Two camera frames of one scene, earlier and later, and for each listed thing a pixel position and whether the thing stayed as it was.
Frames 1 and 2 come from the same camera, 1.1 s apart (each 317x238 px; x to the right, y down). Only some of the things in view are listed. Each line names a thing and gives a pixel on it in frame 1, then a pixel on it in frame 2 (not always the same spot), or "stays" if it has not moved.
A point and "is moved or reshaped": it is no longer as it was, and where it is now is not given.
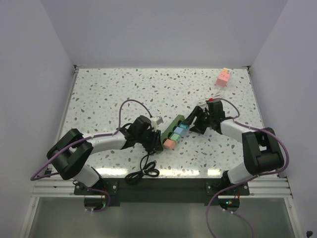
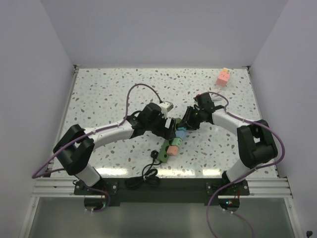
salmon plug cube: (169, 144) to (173, 149)
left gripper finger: (157, 136) to (170, 123)
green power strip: (170, 128) is moved or reshaped
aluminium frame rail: (49, 184) stays
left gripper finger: (151, 145) to (169, 133)
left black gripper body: (148, 134) to (157, 126)
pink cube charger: (223, 77) stays
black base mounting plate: (165, 190) stays
